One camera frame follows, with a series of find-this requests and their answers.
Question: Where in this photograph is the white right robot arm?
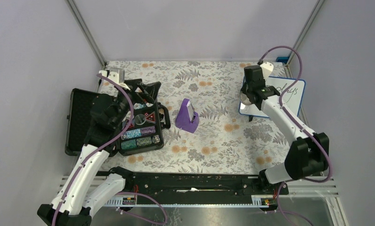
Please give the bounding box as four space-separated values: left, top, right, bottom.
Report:
239 62 330 194

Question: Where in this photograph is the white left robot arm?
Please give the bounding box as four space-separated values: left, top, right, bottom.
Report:
37 80 161 226

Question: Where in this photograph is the floral table mat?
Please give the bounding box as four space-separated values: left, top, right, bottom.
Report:
101 61 289 174

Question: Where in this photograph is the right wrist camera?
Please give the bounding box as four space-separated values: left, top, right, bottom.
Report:
259 62 274 80

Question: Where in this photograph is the silver mesh sponge eraser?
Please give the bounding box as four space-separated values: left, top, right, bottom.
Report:
239 92 252 106

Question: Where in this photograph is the blue framed whiteboard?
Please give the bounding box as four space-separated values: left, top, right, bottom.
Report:
238 76 306 118

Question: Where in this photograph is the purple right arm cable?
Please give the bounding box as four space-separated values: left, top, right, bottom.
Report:
258 45 334 184

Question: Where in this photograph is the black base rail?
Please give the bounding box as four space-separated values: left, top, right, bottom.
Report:
98 167 289 206

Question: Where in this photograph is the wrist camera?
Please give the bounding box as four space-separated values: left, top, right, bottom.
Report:
98 67 129 90
259 62 274 80

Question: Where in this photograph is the blue corner bracket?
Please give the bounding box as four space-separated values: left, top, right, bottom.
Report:
275 56 289 64

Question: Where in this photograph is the purple wedge stand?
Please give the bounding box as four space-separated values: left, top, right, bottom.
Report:
175 98 199 133

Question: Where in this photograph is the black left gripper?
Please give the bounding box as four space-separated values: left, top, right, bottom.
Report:
112 78 161 127

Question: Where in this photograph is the black poker chip case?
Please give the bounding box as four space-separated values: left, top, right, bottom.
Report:
65 88 171 157

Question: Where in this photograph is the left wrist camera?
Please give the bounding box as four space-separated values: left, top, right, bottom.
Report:
98 67 129 90

